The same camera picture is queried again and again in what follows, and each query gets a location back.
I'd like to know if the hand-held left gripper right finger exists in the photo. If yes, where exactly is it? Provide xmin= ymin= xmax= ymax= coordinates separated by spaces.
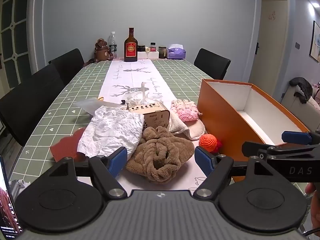
xmin=193 ymin=146 xmax=277 ymax=202

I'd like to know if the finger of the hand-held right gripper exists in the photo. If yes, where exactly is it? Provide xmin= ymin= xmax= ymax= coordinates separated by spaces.
xmin=241 ymin=141 xmax=313 ymax=157
xmin=281 ymin=131 xmax=320 ymax=146

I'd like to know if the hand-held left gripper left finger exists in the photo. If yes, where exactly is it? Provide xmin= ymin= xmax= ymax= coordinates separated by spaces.
xmin=47 ymin=146 xmax=128 ymax=202

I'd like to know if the orange crochet ball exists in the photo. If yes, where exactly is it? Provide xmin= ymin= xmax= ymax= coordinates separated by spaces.
xmin=199 ymin=134 xmax=217 ymax=152

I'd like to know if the cream towel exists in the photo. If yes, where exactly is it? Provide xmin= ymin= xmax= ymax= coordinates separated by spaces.
xmin=168 ymin=115 xmax=207 ymax=141

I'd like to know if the white paper sheet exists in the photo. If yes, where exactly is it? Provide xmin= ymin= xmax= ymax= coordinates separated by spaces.
xmin=77 ymin=106 xmax=145 ymax=158

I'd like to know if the brown fluffy towel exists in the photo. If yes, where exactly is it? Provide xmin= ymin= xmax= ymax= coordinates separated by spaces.
xmin=125 ymin=126 xmax=195 ymax=184

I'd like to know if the orange cardboard box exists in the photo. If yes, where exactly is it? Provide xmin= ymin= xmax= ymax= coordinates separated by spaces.
xmin=197 ymin=79 xmax=310 ymax=183

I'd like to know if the dark red cloth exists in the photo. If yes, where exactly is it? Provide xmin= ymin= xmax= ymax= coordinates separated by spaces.
xmin=49 ymin=127 xmax=87 ymax=163

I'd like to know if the grey translucent plastic sheet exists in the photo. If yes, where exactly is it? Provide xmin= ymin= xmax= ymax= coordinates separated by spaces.
xmin=72 ymin=97 xmax=123 ymax=117

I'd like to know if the person's right hand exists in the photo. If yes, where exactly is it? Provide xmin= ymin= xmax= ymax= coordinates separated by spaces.
xmin=305 ymin=182 xmax=320 ymax=230

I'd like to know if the light grey sofa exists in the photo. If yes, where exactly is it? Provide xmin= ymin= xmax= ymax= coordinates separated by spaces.
xmin=281 ymin=82 xmax=320 ymax=130

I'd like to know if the black jacket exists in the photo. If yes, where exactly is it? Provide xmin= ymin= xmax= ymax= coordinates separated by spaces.
xmin=289 ymin=77 xmax=313 ymax=104

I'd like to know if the pink crochet pouch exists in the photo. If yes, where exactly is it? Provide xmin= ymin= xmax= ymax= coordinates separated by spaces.
xmin=171 ymin=99 xmax=200 ymax=122

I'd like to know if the wooden radio box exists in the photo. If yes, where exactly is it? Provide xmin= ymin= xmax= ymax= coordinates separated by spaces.
xmin=126 ymin=101 xmax=170 ymax=130

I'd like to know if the clear plastic bag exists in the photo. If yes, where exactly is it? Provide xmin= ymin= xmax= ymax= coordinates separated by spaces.
xmin=124 ymin=81 xmax=163 ymax=108

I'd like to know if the white deer print table runner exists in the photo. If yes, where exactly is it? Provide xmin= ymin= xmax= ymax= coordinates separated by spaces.
xmin=97 ymin=59 xmax=208 ymax=198

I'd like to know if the green checked tablecloth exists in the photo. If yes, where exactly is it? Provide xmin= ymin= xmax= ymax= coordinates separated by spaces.
xmin=9 ymin=59 xmax=220 ymax=193

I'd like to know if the black chair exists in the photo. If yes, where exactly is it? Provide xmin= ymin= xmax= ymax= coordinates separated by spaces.
xmin=0 ymin=63 xmax=65 ymax=147
xmin=194 ymin=48 xmax=231 ymax=80
xmin=48 ymin=48 xmax=85 ymax=85

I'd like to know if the cream room door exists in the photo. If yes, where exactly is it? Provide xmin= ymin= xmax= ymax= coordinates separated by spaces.
xmin=249 ymin=0 xmax=290 ymax=98

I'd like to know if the white phone stand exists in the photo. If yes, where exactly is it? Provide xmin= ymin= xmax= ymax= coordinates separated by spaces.
xmin=9 ymin=179 xmax=25 ymax=198

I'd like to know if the purple tissue pack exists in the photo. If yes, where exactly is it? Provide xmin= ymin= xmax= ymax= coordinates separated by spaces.
xmin=167 ymin=44 xmax=187 ymax=60

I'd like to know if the brown bear shaped bottle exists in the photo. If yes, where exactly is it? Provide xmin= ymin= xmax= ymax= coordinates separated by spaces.
xmin=84 ymin=38 xmax=110 ymax=67

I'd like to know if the white flat box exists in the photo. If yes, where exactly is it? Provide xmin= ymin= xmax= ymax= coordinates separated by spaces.
xmin=137 ymin=51 xmax=159 ymax=60

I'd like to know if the brown liquor bottle red label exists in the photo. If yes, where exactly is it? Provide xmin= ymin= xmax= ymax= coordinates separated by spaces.
xmin=124 ymin=27 xmax=138 ymax=62

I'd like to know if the clear plastic water bottle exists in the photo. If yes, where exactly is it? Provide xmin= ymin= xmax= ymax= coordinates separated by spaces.
xmin=108 ymin=32 xmax=117 ymax=60

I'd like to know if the smartphone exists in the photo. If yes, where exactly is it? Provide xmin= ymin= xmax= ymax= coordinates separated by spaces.
xmin=0 ymin=155 xmax=24 ymax=238

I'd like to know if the glass panel door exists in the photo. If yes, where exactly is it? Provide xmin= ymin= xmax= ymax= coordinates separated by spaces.
xmin=0 ymin=0 xmax=33 ymax=88

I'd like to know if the framed wall picture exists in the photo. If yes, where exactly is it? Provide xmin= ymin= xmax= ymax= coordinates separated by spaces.
xmin=309 ymin=20 xmax=320 ymax=63

